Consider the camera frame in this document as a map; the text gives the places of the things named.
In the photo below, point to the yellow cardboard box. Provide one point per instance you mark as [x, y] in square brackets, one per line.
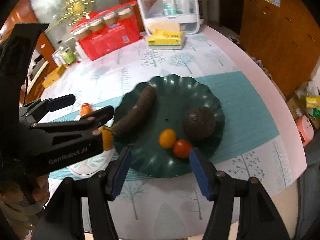
[53, 76]

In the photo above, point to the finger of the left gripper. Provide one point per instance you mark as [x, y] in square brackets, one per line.
[60, 102]
[93, 121]

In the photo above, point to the large red tomato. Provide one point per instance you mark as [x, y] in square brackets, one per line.
[182, 148]

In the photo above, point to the yellow tissue box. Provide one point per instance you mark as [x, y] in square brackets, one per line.
[162, 39]

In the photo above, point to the dark green scalloped plate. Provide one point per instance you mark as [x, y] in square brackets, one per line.
[174, 96]

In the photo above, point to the small yellow orange fruit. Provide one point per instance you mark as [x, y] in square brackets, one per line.
[167, 138]

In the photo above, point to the orange tangerine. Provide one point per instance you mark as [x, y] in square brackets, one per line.
[85, 110]

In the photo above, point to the patterned tablecloth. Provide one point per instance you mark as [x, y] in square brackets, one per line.
[259, 138]

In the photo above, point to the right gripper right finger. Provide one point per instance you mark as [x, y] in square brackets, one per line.
[204, 172]

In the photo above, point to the white cosmetics organizer box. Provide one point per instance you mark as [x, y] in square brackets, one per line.
[184, 12]

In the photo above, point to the wooden shelf cabinet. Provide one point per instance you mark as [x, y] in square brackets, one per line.
[285, 38]

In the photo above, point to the red tissue package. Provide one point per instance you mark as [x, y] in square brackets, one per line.
[109, 39]

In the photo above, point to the person's left hand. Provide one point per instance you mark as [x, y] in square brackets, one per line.
[24, 203]

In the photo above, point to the glass door with gold ornament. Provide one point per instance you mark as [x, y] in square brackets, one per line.
[61, 15]

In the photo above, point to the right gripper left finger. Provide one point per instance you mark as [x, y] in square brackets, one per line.
[116, 173]

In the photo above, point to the dark avocado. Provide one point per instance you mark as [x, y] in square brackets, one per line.
[198, 123]

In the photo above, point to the overripe brown banana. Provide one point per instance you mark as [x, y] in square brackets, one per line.
[132, 110]

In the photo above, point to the green label bottle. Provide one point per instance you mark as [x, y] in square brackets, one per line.
[67, 55]

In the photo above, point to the large yellow orange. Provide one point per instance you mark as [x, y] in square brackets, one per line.
[107, 137]

